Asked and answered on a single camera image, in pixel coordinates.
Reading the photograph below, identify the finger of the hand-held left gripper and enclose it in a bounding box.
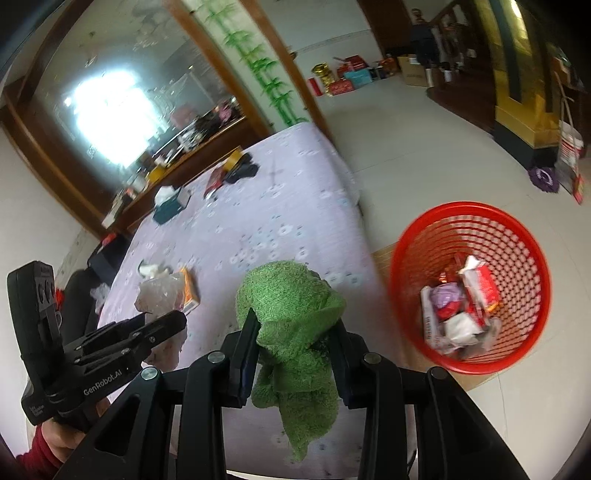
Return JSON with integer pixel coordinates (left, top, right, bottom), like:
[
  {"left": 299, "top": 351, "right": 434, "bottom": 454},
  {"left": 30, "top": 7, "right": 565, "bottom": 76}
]
[
  {"left": 117, "top": 310, "right": 188, "bottom": 366},
  {"left": 83, "top": 315, "right": 149, "bottom": 345}
]

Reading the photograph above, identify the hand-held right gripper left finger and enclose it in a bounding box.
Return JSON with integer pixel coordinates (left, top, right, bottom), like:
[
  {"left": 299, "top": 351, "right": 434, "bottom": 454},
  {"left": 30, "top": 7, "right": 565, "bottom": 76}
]
[{"left": 53, "top": 307, "right": 262, "bottom": 480}]

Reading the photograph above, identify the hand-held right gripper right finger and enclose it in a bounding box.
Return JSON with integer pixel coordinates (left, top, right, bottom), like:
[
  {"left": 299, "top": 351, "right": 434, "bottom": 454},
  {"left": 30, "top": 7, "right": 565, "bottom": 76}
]
[{"left": 328, "top": 318, "right": 532, "bottom": 480}]

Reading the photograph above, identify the clear plastic bag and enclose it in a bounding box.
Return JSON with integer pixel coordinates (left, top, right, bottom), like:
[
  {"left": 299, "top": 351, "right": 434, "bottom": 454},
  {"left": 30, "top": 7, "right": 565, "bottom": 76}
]
[
  {"left": 89, "top": 283, "right": 112, "bottom": 315},
  {"left": 135, "top": 271, "right": 188, "bottom": 371}
]

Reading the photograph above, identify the green towel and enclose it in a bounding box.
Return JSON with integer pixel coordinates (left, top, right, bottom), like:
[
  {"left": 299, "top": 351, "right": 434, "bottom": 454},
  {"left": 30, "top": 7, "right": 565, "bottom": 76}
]
[{"left": 235, "top": 261, "right": 347, "bottom": 462}]

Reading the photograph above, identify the red and white carton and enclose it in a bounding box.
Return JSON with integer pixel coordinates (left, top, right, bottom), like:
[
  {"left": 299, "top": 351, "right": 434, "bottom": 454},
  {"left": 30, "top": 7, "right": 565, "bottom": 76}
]
[{"left": 458, "top": 255, "right": 503, "bottom": 326}]

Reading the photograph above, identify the red mesh plastic basket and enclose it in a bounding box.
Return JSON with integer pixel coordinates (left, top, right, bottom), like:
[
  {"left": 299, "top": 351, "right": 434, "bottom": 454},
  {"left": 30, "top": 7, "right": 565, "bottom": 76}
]
[{"left": 390, "top": 202, "right": 553, "bottom": 376}]

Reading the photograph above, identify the person's left forearm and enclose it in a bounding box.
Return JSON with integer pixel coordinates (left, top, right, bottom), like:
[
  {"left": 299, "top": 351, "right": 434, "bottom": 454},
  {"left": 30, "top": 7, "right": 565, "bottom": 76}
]
[{"left": 15, "top": 434, "right": 65, "bottom": 480}]

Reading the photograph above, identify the person's left hand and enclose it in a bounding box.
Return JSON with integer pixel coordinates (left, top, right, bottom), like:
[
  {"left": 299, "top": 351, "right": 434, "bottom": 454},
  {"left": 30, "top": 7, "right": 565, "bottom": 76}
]
[{"left": 41, "top": 396, "right": 112, "bottom": 464}]

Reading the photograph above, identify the crumpled clear plastic bag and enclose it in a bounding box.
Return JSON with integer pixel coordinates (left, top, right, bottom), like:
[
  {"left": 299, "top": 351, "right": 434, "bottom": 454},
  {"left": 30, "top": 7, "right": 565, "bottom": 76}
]
[{"left": 89, "top": 283, "right": 112, "bottom": 315}]

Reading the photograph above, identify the orange cardboard box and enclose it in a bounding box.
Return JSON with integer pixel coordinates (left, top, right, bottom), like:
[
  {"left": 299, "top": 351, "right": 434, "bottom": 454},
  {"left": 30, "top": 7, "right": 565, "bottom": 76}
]
[{"left": 178, "top": 268, "right": 202, "bottom": 311}]

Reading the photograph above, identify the white and green cloth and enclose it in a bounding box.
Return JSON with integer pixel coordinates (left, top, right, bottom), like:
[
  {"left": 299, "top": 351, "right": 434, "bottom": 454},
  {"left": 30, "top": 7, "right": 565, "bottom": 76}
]
[{"left": 139, "top": 259, "right": 172, "bottom": 280}]

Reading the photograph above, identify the black bag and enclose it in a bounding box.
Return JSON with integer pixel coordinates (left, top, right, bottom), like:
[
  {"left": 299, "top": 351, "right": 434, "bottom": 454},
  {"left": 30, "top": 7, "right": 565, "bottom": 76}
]
[{"left": 87, "top": 233, "right": 130, "bottom": 283}]

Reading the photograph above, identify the green tissue box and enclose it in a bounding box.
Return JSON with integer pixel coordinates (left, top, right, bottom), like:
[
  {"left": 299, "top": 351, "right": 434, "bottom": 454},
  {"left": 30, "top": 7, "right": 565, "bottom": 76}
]
[{"left": 152, "top": 186, "right": 193, "bottom": 226}]

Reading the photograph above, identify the red gold-printed plastic bag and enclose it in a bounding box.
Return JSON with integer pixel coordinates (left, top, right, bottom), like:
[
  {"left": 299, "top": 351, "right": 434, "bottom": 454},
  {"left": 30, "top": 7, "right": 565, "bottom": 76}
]
[{"left": 435, "top": 270, "right": 466, "bottom": 323}]

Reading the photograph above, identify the brown cardboard sheet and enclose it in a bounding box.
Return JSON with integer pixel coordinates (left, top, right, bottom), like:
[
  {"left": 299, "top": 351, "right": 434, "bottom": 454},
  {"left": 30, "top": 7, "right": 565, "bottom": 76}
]
[{"left": 371, "top": 240, "right": 502, "bottom": 394}]

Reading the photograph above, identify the crumpled purple plastic wrapper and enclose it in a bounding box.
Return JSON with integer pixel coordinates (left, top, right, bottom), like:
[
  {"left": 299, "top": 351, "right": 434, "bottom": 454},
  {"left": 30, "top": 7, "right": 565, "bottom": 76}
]
[{"left": 429, "top": 282, "right": 463, "bottom": 309}]

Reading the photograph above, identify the flat red packet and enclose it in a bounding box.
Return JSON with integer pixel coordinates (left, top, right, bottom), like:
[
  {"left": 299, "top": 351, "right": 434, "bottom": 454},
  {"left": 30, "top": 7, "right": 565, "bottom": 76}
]
[{"left": 204, "top": 167, "right": 227, "bottom": 197}]

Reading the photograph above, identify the lilac floral tablecloth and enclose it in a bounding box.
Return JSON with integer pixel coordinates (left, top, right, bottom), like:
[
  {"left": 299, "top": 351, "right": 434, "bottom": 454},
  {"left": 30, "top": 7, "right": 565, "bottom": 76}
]
[{"left": 96, "top": 122, "right": 416, "bottom": 480}]

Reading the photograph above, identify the black pouch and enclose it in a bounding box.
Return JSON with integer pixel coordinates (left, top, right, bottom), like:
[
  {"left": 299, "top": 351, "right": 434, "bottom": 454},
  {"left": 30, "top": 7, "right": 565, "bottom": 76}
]
[{"left": 225, "top": 154, "right": 259, "bottom": 184}]

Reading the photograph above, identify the wooden sideboard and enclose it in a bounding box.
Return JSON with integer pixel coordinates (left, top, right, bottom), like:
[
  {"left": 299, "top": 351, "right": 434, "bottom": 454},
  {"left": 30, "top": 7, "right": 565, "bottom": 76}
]
[{"left": 99, "top": 108, "right": 274, "bottom": 237}]

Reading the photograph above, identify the wooden framed mirror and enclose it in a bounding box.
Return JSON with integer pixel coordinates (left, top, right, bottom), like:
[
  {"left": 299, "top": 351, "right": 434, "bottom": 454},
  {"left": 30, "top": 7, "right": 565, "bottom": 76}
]
[{"left": 0, "top": 0, "right": 334, "bottom": 241}]

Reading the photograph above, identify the purple mop head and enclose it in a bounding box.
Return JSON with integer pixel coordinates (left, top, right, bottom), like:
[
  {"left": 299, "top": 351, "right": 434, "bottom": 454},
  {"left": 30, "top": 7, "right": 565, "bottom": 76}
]
[{"left": 528, "top": 165, "right": 561, "bottom": 194}]

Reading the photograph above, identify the red gift box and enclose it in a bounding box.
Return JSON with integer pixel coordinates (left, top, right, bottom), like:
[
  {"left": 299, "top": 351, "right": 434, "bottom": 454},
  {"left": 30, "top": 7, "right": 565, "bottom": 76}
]
[{"left": 329, "top": 55, "right": 366, "bottom": 96}]

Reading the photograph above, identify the gold tin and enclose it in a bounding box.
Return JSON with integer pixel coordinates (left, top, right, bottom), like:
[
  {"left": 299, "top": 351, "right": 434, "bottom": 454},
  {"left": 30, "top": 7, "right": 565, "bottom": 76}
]
[{"left": 311, "top": 63, "right": 338, "bottom": 96}]

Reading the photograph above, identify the blue box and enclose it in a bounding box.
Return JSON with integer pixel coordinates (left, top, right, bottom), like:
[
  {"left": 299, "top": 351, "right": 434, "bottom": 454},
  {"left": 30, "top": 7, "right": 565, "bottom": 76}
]
[{"left": 344, "top": 68, "right": 373, "bottom": 89}]

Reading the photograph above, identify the white paper bag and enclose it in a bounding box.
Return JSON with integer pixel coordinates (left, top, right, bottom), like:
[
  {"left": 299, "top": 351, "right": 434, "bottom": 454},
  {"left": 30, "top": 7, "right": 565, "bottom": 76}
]
[{"left": 553, "top": 119, "right": 588, "bottom": 205}]

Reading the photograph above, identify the wooden staircase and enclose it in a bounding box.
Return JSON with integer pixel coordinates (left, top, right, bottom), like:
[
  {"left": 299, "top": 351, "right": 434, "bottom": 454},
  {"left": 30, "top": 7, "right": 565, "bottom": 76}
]
[{"left": 426, "top": 0, "right": 500, "bottom": 136}]

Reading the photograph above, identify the gold and black pillar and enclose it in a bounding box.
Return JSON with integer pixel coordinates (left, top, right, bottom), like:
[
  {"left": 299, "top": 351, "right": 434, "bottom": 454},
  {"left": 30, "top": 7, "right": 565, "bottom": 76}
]
[{"left": 475, "top": 0, "right": 574, "bottom": 169}]

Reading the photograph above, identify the brown wooden door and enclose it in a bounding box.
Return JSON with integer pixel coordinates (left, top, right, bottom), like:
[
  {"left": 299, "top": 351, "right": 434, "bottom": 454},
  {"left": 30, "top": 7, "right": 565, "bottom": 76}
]
[{"left": 358, "top": 0, "right": 419, "bottom": 59}]

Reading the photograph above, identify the green bamboo wall sticker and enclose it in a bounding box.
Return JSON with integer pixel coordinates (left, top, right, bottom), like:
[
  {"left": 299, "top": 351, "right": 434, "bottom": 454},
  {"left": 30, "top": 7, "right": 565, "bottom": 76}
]
[{"left": 198, "top": 0, "right": 308, "bottom": 128}]

